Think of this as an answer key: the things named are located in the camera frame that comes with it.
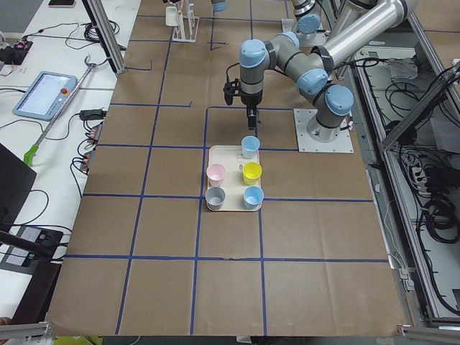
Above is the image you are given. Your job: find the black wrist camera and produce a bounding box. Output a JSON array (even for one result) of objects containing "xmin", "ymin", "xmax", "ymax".
[{"xmin": 223, "ymin": 78, "xmax": 240, "ymax": 106}]

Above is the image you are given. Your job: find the yellow plastic cup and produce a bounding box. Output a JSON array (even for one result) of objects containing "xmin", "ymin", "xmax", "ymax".
[{"xmin": 242, "ymin": 162, "xmax": 262, "ymax": 185}]

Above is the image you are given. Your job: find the pink plastic cup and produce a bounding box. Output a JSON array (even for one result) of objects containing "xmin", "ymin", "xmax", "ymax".
[{"xmin": 206, "ymin": 163, "xmax": 226, "ymax": 186}]

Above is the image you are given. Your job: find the white plastic cup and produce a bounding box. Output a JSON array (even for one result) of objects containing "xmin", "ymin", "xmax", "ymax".
[{"xmin": 165, "ymin": 6, "xmax": 182, "ymax": 27}]

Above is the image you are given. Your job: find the grey plastic cup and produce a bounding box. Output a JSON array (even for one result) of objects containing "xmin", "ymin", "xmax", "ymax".
[{"xmin": 205, "ymin": 186, "xmax": 226, "ymax": 211}]

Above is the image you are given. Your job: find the metal reacher grabber tool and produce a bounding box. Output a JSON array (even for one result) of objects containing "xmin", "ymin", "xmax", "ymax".
[{"xmin": 23, "ymin": 53, "xmax": 100, "ymax": 167}]

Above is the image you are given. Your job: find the black monitor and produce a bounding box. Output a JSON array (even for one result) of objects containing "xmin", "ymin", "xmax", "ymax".
[{"xmin": 0, "ymin": 144, "xmax": 37, "ymax": 231}]

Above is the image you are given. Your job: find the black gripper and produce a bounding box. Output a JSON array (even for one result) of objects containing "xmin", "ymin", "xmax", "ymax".
[{"xmin": 240, "ymin": 91, "xmax": 262, "ymax": 129}]

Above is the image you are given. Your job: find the black power adapter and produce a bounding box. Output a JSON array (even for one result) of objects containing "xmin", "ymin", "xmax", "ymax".
[{"xmin": 79, "ymin": 109, "xmax": 107, "ymax": 121}]

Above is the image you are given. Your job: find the light blue plastic cup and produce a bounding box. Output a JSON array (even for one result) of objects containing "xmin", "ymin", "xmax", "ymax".
[{"xmin": 241, "ymin": 136, "xmax": 260, "ymax": 160}]

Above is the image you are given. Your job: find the aluminium frame post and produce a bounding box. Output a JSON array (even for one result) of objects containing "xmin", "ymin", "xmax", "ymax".
[{"xmin": 82, "ymin": 0, "xmax": 126, "ymax": 75}]

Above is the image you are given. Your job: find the white wire cup rack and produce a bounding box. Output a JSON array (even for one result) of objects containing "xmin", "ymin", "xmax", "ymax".
[{"xmin": 163, "ymin": 0, "xmax": 199, "ymax": 42}]

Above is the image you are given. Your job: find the smartphone on table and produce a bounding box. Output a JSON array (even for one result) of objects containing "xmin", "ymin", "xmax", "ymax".
[{"xmin": 48, "ymin": 0, "xmax": 75, "ymax": 8}]

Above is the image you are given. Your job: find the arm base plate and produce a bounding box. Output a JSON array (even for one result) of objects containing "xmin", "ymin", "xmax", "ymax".
[
  {"xmin": 293, "ymin": 109, "xmax": 354, "ymax": 154},
  {"xmin": 281, "ymin": 19, "xmax": 305, "ymax": 48}
]

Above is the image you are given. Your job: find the beige plastic tray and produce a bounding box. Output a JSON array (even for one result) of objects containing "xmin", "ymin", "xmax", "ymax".
[{"xmin": 208, "ymin": 145, "xmax": 262, "ymax": 212}]

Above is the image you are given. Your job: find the blue teach pendant tablet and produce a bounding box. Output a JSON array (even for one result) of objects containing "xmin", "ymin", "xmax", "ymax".
[{"xmin": 12, "ymin": 71, "xmax": 78, "ymax": 121}]

